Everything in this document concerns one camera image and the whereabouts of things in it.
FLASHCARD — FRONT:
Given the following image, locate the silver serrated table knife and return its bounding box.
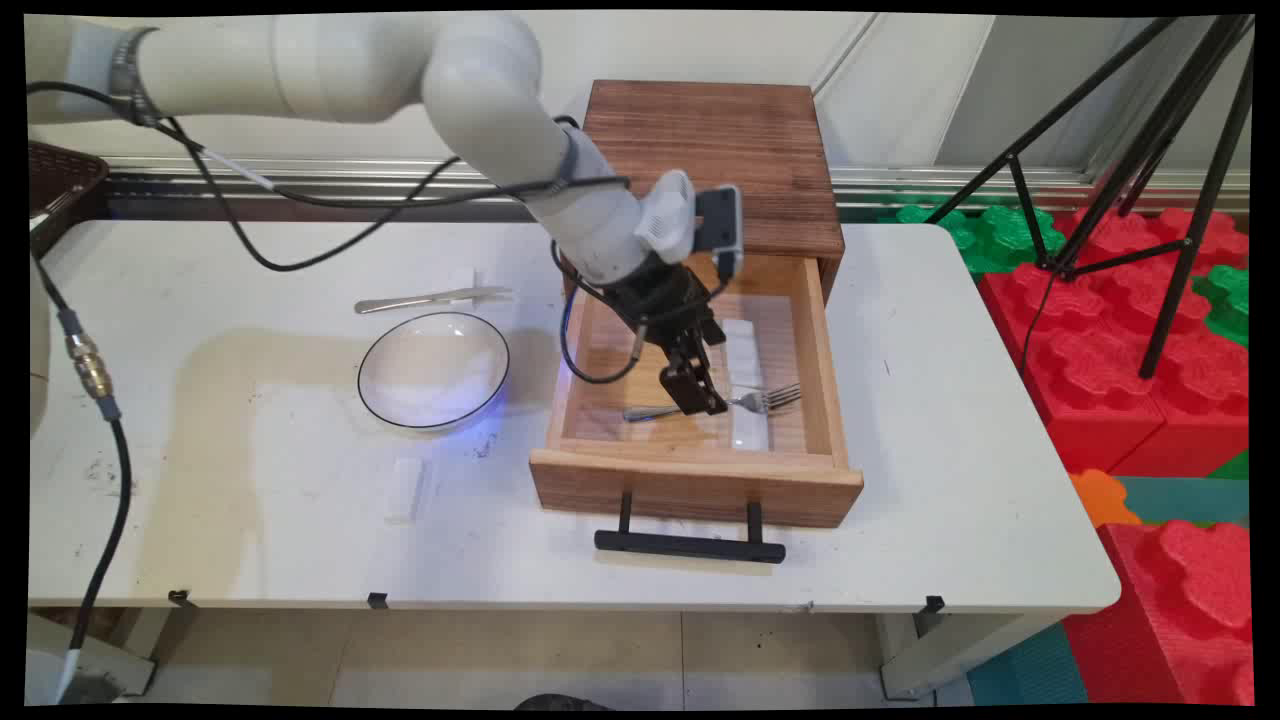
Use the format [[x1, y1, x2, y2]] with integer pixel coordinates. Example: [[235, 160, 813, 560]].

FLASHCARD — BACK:
[[353, 286, 514, 315]]

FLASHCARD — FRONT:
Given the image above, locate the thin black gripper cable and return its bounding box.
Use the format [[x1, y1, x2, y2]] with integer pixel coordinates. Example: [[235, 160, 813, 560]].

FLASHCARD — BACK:
[[552, 238, 646, 387]]

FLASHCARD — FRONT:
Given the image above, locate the dark wooden drawer cabinet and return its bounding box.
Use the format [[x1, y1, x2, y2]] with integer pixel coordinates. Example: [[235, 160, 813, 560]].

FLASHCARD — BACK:
[[578, 80, 847, 301]]

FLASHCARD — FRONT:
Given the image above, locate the teal foam mat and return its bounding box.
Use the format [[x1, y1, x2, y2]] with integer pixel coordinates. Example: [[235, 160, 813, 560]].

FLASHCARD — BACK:
[[964, 623, 1091, 707], [1115, 475, 1251, 528]]

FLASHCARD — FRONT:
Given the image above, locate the silver metal fork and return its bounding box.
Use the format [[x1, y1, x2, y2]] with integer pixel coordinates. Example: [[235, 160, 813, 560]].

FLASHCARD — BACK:
[[623, 383, 804, 423]]

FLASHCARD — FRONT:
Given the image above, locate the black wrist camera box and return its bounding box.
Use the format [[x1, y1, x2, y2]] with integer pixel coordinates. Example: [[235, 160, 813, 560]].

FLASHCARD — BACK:
[[694, 185, 744, 282]]

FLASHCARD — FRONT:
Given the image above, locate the green foam block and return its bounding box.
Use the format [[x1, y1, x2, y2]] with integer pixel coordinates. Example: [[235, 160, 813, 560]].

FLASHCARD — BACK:
[[1192, 264, 1251, 348], [880, 203, 1063, 277]]

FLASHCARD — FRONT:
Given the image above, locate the large red foam block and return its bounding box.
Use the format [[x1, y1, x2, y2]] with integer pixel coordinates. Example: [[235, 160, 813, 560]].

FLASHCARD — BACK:
[[1063, 520, 1256, 707], [978, 205, 1251, 478]]

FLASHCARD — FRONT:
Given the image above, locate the silver aluminium window rail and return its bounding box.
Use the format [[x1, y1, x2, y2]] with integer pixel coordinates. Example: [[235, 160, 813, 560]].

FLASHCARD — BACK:
[[100, 157, 1251, 223]]

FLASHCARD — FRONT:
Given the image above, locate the orange foam piece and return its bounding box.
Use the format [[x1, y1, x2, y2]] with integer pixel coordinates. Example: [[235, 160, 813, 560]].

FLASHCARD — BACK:
[[1068, 469, 1143, 530]]

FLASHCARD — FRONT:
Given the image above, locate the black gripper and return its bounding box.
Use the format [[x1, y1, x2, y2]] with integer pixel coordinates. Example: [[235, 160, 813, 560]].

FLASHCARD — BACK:
[[600, 255, 730, 416]]

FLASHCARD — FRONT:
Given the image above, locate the light wooden drawer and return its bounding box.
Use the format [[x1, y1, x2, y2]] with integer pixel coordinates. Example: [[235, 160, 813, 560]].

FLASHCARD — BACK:
[[529, 250, 866, 530]]

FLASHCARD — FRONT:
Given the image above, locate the white table leg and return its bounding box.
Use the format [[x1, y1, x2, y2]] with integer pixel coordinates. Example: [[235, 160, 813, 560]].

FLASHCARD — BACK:
[[876, 610, 1046, 701], [25, 608, 173, 698]]

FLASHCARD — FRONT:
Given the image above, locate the long black looping cable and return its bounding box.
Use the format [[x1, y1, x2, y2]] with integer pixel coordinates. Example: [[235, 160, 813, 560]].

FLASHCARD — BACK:
[[160, 120, 463, 274]]

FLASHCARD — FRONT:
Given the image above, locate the brown wicker basket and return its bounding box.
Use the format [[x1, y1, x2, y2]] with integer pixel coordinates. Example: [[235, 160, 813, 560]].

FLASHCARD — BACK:
[[28, 140, 110, 257]]

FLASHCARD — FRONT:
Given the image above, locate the black tripod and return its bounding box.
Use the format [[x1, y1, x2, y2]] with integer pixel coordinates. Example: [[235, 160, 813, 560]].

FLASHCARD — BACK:
[[925, 15, 1257, 382]]

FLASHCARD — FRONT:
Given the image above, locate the white bowl with dark rim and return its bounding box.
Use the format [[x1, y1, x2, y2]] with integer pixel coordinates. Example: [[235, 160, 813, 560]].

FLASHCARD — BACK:
[[357, 311, 512, 433]]

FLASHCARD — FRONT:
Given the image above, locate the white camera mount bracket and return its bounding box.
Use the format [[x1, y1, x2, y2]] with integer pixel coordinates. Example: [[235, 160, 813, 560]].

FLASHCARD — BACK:
[[634, 169, 698, 267]]

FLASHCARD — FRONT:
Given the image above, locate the black cable with white sleeve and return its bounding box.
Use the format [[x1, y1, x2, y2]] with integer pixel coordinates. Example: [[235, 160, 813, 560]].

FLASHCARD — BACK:
[[27, 82, 633, 211]]

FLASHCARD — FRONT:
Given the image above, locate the black drawer handle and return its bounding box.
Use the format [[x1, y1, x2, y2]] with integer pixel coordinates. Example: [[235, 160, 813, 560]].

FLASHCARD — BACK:
[[594, 490, 788, 566]]

